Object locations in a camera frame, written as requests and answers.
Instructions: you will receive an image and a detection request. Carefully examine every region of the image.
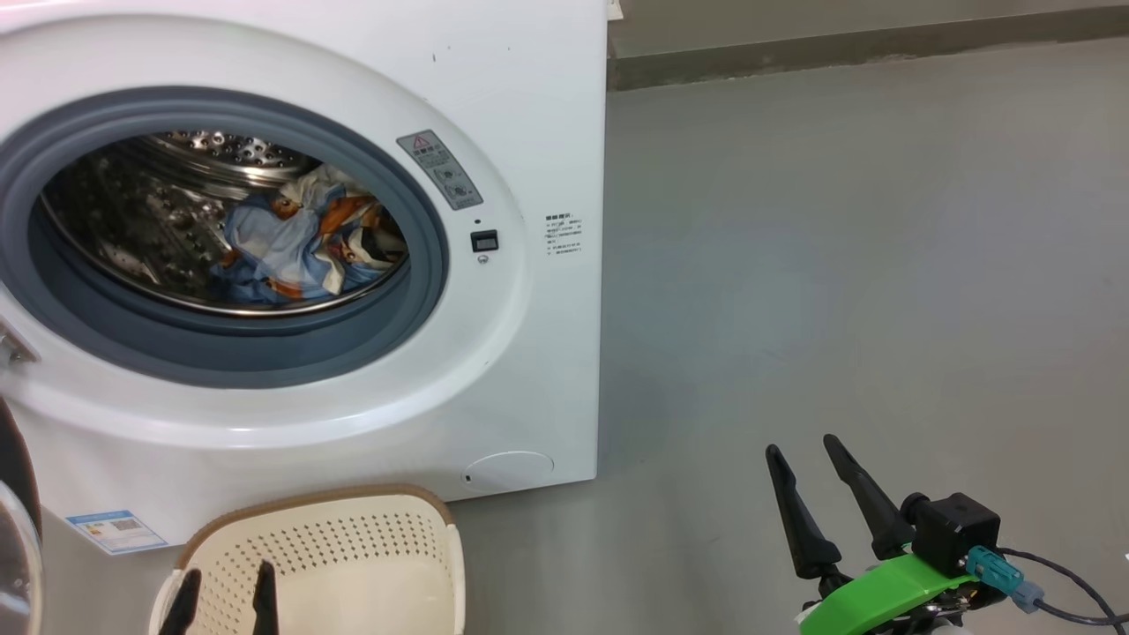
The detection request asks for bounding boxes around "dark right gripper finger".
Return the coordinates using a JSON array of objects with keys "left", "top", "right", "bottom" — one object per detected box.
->
[
  {"left": 823, "top": 434, "right": 916, "bottom": 560},
  {"left": 765, "top": 444, "right": 843, "bottom": 580}
]

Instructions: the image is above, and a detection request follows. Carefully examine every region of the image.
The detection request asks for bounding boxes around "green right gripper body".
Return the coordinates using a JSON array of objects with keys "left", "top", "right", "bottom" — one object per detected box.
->
[{"left": 798, "top": 551, "right": 980, "bottom": 635}]

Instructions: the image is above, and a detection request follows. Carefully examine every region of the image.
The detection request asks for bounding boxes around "black round glass washer door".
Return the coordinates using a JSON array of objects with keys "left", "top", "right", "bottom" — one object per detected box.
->
[{"left": 0, "top": 397, "right": 43, "bottom": 635}]

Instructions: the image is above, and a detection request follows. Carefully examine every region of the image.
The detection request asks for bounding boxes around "blue patterned garment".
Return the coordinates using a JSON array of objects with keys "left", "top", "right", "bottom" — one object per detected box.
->
[{"left": 212, "top": 196, "right": 389, "bottom": 306}]

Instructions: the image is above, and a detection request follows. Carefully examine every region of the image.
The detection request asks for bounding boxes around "blue patterned cloth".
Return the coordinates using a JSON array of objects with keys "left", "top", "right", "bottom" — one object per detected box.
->
[{"left": 280, "top": 164, "right": 408, "bottom": 292}]

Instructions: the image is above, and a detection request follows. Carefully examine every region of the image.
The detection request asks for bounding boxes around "chrome door hinge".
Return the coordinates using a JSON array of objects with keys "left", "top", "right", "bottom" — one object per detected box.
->
[{"left": 0, "top": 317, "right": 41, "bottom": 367}]

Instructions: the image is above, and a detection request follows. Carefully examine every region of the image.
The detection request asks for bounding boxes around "white front-load washing machine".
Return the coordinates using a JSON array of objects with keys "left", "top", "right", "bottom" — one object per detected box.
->
[{"left": 0, "top": 0, "right": 609, "bottom": 548}]

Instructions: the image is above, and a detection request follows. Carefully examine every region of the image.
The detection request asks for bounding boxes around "stainless steel washing machine drum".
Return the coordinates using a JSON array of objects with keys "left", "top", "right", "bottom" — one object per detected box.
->
[{"left": 40, "top": 131, "right": 411, "bottom": 317}]

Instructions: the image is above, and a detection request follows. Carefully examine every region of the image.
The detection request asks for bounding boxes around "blue energy label sticker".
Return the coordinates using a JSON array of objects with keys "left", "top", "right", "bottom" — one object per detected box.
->
[{"left": 66, "top": 509, "right": 168, "bottom": 556}]

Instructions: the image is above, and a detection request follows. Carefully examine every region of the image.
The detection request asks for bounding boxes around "cream perforated laundry basket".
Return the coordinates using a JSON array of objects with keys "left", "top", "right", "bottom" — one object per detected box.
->
[{"left": 148, "top": 484, "right": 467, "bottom": 635}]

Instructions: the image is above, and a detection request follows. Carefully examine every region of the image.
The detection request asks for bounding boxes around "round white filter cover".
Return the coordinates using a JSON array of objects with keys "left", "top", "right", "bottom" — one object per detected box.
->
[{"left": 462, "top": 451, "right": 555, "bottom": 492}]

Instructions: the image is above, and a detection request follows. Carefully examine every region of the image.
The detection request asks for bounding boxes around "grey warning sticker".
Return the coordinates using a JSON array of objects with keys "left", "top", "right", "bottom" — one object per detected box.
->
[{"left": 396, "top": 130, "right": 484, "bottom": 211}]

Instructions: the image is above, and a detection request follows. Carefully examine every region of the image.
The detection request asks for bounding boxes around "black cable with teal connector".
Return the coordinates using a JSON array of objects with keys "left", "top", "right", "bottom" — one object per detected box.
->
[{"left": 966, "top": 545, "right": 1129, "bottom": 627}]

